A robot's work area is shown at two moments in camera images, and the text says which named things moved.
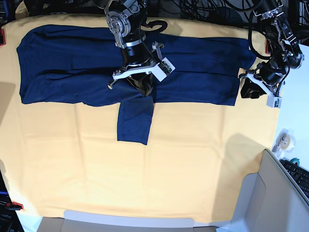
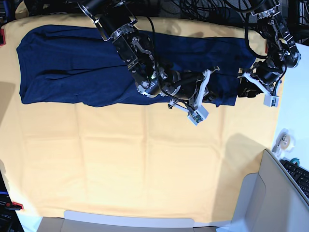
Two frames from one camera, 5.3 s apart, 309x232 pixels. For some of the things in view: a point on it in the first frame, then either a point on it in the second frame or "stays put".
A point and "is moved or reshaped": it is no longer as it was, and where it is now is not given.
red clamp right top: [267, 44] stays put
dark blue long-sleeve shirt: [73, 66] is moved or reshaped
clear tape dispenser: [285, 143] stays put
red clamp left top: [2, 38] stays put
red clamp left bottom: [14, 206] stays put
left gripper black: [143, 81] -> [189, 106]
